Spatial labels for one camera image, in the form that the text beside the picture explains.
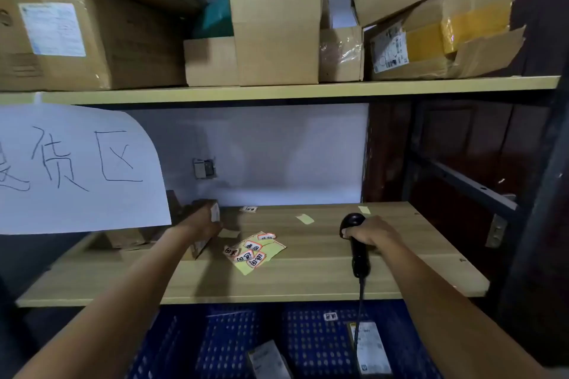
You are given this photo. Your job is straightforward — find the small boxes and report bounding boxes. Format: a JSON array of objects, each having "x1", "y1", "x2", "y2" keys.
[{"x1": 104, "y1": 189, "x2": 184, "y2": 252}]

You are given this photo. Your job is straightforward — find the wall power outlet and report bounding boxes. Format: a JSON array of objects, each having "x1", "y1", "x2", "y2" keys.
[{"x1": 193, "y1": 157, "x2": 218, "y2": 180}]

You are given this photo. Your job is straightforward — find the white-labelled parcel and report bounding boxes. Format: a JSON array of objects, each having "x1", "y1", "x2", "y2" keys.
[
  {"x1": 246, "y1": 339, "x2": 293, "y2": 379},
  {"x1": 346, "y1": 320, "x2": 395, "y2": 378}
]

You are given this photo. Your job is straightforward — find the person's right hand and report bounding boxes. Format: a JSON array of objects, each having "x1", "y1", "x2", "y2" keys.
[{"x1": 341, "y1": 216, "x2": 404, "y2": 255}]

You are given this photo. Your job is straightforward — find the small labelled cardboard parcel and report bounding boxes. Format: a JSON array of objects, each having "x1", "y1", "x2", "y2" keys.
[{"x1": 177, "y1": 199, "x2": 222, "y2": 261}]

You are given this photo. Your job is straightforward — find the person's right forearm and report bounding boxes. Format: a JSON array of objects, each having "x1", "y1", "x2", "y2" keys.
[{"x1": 376, "y1": 237, "x2": 553, "y2": 379}]

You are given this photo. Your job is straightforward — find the green plastic bag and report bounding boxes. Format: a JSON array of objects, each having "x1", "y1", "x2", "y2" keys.
[{"x1": 191, "y1": 0, "x2": 250, "y2": 40}]

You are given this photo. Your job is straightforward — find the wooden shelf board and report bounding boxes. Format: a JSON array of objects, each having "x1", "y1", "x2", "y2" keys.
[
  {"x1": 0, "y1": 75, "x2": 561, "y2": 107},
  {"x1": 15, "y1": 201, "x2": 491, "y2": 308}
]

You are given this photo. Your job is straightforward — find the black scanner cable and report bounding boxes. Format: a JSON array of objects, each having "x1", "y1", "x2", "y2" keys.
[{"x1": 352, "y1": 276, "x2": 367, "y2": 379}]

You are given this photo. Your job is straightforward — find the tall plain cardboard carton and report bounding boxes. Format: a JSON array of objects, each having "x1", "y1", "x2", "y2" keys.
[{"x1": 229, "y1": 0, "x2": 322, "y2": 87}]

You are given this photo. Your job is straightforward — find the yellow-taped cardboard carton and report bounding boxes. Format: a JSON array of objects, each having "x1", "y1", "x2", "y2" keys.
[{"x1": 364, "y1": 0, "x2": 527, "y2": 82}]

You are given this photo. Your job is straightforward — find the yellow sticker backing sheet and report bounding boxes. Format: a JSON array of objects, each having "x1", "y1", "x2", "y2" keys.
[{"x1": 223, "y1": 232, "x2": 287, "y2": 277}]

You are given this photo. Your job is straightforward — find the metal door hinge plate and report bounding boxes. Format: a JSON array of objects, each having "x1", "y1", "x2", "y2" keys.
[{"x1": 485, "y1": 213, "x2": 509, "y2": 249}]

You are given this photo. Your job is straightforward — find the person's left hand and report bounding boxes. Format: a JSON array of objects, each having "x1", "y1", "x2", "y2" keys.
[{"x1": 171, "y1": 204, "x2": 223, "y2": 252}]

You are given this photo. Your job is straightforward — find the low plain cardboard carton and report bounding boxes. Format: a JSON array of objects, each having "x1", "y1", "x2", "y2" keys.
[{"x1": 183, "y1": 36, "x2": 239, "y2": 88}]

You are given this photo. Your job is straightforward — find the person's left forearm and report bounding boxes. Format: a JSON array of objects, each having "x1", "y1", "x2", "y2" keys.
[{"x1": 13, "y1": 226, "x2": 196, "y2": 379}]

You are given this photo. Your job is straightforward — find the white handwritten paper sign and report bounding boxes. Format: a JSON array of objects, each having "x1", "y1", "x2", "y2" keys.
[{"x1": 0, "y1": 103, "x2": 173, "y2": 236}]

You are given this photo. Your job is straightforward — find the large white-labelled cardboard carton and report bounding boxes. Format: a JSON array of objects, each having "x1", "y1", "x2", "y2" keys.
[{"x1": 0, "y1": 0, "x2": 188, "y2": 92}]

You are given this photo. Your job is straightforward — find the plastic-wrapped cardboard carton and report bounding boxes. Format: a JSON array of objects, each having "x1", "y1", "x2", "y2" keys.
[{"x1": 318, "y1": 26, "x2": 365, "y2": 83}]

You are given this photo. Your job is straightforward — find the black barcode scanner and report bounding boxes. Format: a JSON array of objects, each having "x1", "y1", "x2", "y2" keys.
[{"x1": 339, "y1": 212, "x2": 372, "y2": 280}]

